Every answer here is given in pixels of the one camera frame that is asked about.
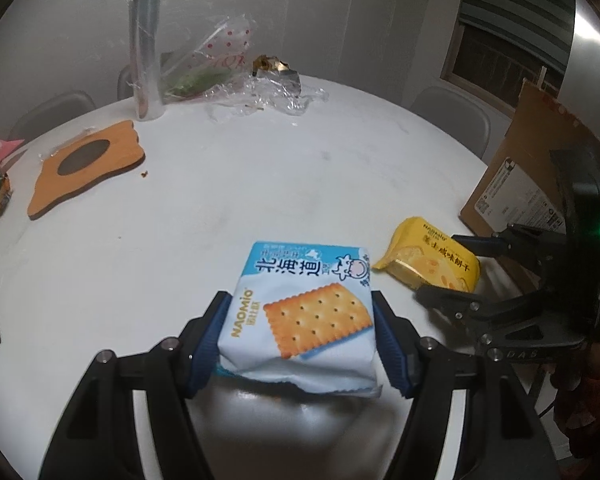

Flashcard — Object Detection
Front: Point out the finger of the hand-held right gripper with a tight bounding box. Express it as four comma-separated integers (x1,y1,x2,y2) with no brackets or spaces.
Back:
414,284,593,363
450,223,573,288

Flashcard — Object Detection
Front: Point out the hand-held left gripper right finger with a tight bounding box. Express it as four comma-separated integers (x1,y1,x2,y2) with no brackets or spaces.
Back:
371,290,551,480

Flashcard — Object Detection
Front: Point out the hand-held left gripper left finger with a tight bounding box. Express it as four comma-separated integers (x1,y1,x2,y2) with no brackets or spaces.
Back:
40,291,233,480

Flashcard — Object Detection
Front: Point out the yellow cracker packet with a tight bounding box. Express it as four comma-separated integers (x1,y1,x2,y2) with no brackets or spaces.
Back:
371,216,482,293

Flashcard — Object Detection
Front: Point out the blue cracker packet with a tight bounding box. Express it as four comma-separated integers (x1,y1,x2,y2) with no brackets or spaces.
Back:
216,241,383,400

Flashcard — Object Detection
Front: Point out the person's right forearm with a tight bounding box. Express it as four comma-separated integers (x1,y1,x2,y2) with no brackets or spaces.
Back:
550,340,600,461

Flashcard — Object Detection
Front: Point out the cardboard box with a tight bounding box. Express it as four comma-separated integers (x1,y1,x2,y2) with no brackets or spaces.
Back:
459,79,600,241

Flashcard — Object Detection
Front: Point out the grey plastic chair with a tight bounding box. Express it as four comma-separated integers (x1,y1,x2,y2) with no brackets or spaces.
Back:
7,91,97,143
116,62,141,101
410,85,492,161

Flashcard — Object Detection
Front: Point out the window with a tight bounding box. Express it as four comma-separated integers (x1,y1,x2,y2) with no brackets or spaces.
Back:
440,22,566,116

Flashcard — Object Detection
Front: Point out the wooden coaster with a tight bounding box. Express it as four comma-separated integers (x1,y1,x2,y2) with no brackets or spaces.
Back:
27,120,146,220

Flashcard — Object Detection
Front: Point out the striped window blind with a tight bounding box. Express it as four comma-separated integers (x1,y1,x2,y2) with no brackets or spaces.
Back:
457,0,578,77

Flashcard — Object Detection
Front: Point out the crumpled clear plastic wrap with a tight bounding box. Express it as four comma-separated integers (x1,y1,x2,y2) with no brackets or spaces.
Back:
207,77,328,120

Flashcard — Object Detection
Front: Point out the gold foil wrapper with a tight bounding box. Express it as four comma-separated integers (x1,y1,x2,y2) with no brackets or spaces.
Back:
251,54,301,93

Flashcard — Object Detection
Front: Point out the polka-dot clear plastic bag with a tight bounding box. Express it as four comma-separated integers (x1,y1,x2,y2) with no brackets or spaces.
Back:
160,16,255,103

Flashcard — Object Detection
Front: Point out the clear plastic film roll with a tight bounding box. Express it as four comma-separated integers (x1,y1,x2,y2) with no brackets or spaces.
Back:
129,0,168,122

